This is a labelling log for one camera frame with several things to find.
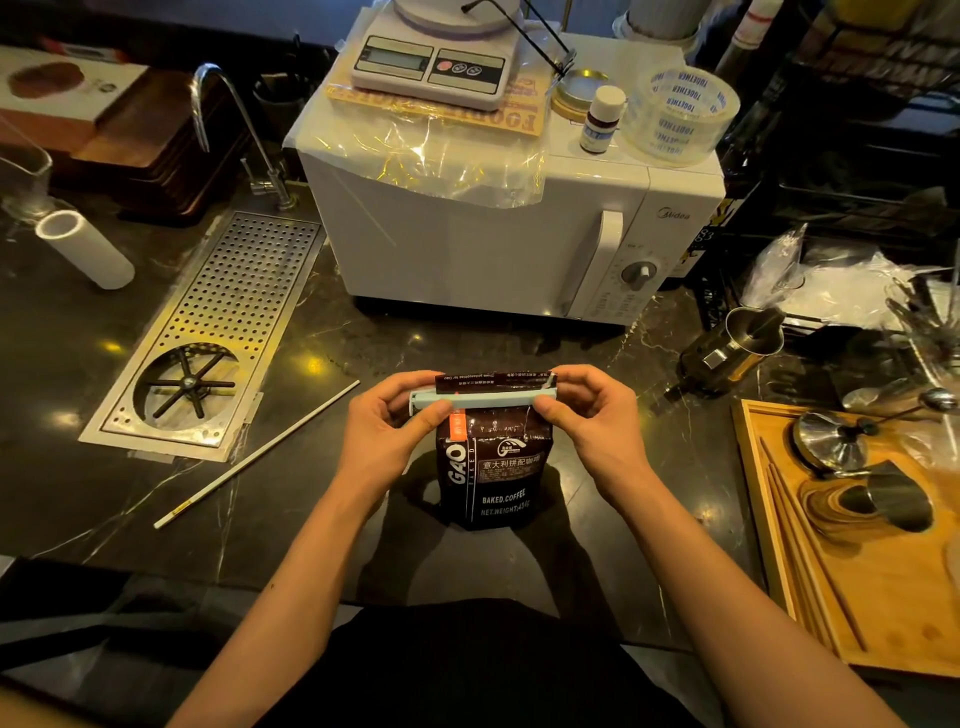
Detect person's left hand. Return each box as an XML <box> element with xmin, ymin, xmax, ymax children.
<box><xmin>338</xmin><ymin>370</ymin><xmax>456</xmax><ymax>501</ymax></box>

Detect person's right hand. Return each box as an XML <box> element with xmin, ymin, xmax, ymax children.
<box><xmin>532</xmin><ymin>364</ymin><xmax>663</xmax><ymax>509</ymax></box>

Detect light blue bag sealing clip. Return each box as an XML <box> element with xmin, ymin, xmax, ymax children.
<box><xmin>408</xmin><ymin>386</ymin><xmax>561</xmax><ymax>419</ymax></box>

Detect dark brown coffee bag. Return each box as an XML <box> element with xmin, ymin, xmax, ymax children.
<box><xmin>434</xmin><ymin>369</ymin><xmax>558</xmax><ymax>531</ymax></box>

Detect long white stick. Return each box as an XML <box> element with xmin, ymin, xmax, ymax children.
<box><xmin>153</xmin><ymin>379</ymin><xmax>362</xmax><ymax>531</ymax></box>

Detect steel milk pitcher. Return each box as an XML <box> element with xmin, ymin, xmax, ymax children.
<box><xmin>663</xmin><ymin>305</ymin><xmax>787</xmax><ymax>402</ymax></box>

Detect white microwave oven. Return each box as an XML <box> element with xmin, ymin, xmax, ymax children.
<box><xmin>295</xmin><ymin>32</ymin><xmax>728</xmax><ymax>328</ymax></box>

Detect perforated steel rinser drip tray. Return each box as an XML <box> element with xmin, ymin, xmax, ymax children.
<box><xmin>78</xmin><ymin>210</ymin><xmax>328</xmax><ymax>465</ymax></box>

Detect clear plastic sheet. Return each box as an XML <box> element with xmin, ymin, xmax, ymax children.
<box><xmin>283</xmin><ymin>71</ymin><xmax>558</xmax><ymax>212</ymax></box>

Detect person's black apron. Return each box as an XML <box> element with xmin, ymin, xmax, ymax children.
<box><xmin>253</xmin><ymin>598</ymin><xmax>708</xmax><ymax>728</ymax></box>

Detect round steel coffee tamper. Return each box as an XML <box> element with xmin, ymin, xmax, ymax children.
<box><xmin>792</xmin><ymin>410</ymin><xmax>880</xmax><ymax>476</ymax></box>

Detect wooden chopstick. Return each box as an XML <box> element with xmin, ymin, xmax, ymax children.
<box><xmin>759</xmin><ymin>437</ymin><xmax>869</xmax><ymax>654</ymax></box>
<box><xmin>765</xmin><ymin>461</ymin><xmax>837</xmax><ymax>652</ymax></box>

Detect crumpled clear plastic bag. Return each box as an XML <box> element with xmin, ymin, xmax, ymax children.
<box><xmin>741</xmin><ymin>223</ymin><xmax>957</xmax><ymax>333</ymax></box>

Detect small white capped bottle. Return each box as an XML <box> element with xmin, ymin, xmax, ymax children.
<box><xmin>578</xmin><ymin>84</ymin><xmax>628</xmax><ymax>156</ymax></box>

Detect yellow printed paper card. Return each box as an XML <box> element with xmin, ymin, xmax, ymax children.
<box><xmin>324</xmin><ymin>66</ymin><xmax>550</xmax><ymax>138</ymax></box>

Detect clear printed tape roll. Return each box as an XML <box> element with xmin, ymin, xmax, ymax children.
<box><xmin>621</xmin><ymin>63</ymin><xmax>742</xmax><ymax>167</ymax></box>

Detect chrome gooseneck faucet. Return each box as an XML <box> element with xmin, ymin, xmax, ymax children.
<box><xmin>190</xmin><ymin>62</ymin><xmax>298</xmax><ymax>213</ymax></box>

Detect round gold tin lid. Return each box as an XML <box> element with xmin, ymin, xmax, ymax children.
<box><xmin>550</xmin><ymin>68</ymin><xmax>613</xmax><ymax>122</ymax></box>

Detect dark cup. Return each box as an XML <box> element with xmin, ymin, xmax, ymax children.
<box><xmin>250</xmin><ymin>73</ymin><xmax>303</xmax><ymax>145</ymax></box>

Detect white digital kitchen scale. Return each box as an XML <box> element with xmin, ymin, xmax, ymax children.
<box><xmin>348</xmin><ymin>0</ymin><xmax>528</xmax><ymax>113</ymax></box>

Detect stack of dark wooden boards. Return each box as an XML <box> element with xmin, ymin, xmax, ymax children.
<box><xmin>71</xmin><ymin>67</ymin><xmax>252</xmax><ymax>228</ymax></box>

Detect white paper roll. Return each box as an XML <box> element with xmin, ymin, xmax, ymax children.
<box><xmin>34</xmin><ymin>209</ymin><xmax>137</xmax><ymax>291</ymax></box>

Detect glass holder with utensils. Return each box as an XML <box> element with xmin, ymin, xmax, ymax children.
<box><xmin>883</xmin><ymin>251</ymin><xmax>960</xmax><ymax>395</ymax></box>

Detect black thin-framed glasses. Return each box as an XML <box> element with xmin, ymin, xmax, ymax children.
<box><xmin>459</xmin><ymin>0</ymin><xmax>579</xmax><ymax>78</ymax></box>

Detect steel spoon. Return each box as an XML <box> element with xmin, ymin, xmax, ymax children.
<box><xmin>855</xmin><ymin>387</ymin><xmax>960</xmax><ymax>438</ymax></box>

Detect light wooden tray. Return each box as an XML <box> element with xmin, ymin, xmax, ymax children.
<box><xmin>731</xmin><ymin>398</ymin><xmax>960</xmax><ymax>681</ymax></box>

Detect white ribbed cup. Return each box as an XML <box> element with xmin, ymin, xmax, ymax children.
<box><xmin>612</xmin><ymin>0</ymin><xmax>715</xmax><ymax>43</ymax></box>

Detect clear glass measuring cup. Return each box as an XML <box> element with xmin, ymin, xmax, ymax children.
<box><xmin>0</xmin><ymin>116</ymin><xmax>55</xmax><ymax>226</ymax></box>

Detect white box with brown picture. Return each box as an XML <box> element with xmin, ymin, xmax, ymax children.
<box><xmin>0</xmin><ymin>43</ymin><xmax>150</xmax><ymax>153</ymax></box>

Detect black wire rack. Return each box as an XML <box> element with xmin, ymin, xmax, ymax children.
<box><xmin>693</xmin><ymin>0</ymin><xmax>960</xmax><ymax>331</ymax></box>

